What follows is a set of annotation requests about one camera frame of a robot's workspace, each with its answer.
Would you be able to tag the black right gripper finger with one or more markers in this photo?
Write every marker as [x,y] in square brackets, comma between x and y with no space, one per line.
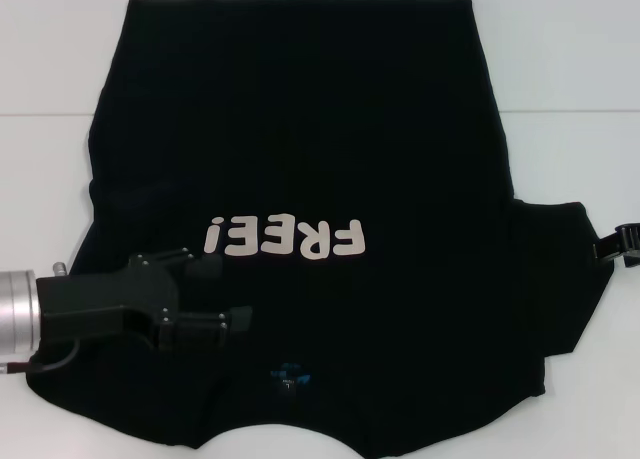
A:
[631,257]
[627,230]

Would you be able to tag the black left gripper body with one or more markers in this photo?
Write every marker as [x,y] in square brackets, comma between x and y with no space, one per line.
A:
[110,304]

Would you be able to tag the black FREE! print t-shirt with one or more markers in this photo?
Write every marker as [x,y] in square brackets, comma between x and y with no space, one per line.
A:
[325,129]

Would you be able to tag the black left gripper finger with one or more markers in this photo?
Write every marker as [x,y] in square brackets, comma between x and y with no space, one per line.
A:
[200,329]
[202,268]

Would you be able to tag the silver stub plug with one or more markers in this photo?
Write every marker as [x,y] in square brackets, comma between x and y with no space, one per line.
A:
[59,269]

